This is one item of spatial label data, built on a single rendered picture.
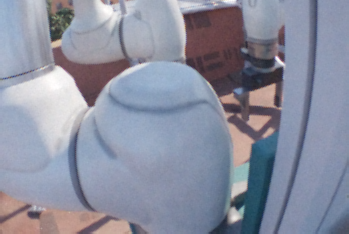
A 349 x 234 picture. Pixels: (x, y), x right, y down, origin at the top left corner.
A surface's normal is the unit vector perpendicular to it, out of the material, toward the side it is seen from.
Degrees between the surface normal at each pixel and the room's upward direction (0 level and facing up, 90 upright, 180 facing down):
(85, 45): 103
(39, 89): 48
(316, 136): 90
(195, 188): 87
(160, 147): 68
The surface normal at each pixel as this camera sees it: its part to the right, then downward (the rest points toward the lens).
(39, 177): -0.05, 0.12
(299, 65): -0.93, 0.27
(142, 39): -0.13, 0.51
